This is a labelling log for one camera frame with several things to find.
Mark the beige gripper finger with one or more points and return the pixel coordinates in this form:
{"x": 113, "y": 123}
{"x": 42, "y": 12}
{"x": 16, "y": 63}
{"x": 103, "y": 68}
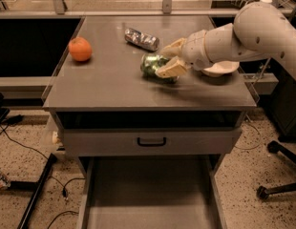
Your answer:
{"x": 174, "y": 49}
{"x": 173, "y": 68}

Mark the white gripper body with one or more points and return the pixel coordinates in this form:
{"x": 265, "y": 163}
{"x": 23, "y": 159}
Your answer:
{"x": 194, "y": 50}

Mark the crushed green can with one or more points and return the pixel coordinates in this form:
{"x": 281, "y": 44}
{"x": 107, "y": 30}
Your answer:
{"x": 150, "y": 63}

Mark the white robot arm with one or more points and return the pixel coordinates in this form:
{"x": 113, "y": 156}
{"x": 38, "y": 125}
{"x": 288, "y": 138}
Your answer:
{"x": 259, "y": 31}

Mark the crushed silver can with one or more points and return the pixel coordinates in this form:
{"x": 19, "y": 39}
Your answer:
{"x": 143, "y": 40}

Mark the grey drawer cabinet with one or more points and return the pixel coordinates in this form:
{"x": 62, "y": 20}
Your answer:
{"x": 109, "y": 93}

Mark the grey top drawer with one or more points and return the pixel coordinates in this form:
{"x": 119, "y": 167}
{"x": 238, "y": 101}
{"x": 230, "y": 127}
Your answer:
{"x": 119, "y": 143}

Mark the open grey middle drawer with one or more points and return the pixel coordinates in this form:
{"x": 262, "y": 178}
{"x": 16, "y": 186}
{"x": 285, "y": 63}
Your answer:
{"x": 150, "y": 192}

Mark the white paper bowl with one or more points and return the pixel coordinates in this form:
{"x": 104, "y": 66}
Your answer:
{"x": 221, "y": 68}

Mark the orange fruit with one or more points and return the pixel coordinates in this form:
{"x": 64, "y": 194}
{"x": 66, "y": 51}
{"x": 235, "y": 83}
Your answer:
{"x": 80, "y": 49}

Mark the black floor stand bar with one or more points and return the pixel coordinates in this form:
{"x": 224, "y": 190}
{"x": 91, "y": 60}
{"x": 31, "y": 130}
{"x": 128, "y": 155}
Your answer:
{"x": 35, "y": 188}

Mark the crumpled wrapper on floor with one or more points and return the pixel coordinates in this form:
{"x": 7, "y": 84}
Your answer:
{"x": 5, "y": 183}

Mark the black drawer handle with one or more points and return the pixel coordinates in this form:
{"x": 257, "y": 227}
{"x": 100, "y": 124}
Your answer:
{"x": 150, "y": 142}

